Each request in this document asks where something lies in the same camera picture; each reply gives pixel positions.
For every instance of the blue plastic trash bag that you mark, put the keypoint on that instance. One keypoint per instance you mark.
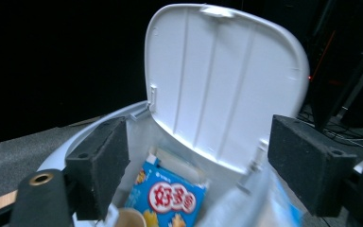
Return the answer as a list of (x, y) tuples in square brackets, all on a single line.
[(252, 201)]

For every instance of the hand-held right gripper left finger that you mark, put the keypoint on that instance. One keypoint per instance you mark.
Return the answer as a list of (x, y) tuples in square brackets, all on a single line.
[(99, 167)]

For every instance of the blue snack box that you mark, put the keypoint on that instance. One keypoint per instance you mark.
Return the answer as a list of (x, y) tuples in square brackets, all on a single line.
[(167, 201)]

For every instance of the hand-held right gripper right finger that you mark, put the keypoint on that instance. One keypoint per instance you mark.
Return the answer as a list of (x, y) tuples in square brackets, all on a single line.
[(308, 164)]

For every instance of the white and blue pedal trash can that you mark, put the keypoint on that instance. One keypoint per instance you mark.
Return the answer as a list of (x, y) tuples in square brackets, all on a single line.
[(227, 78)]

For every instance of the brown paper cup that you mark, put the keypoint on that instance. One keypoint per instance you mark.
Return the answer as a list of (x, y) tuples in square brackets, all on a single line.
[(132, 219)]

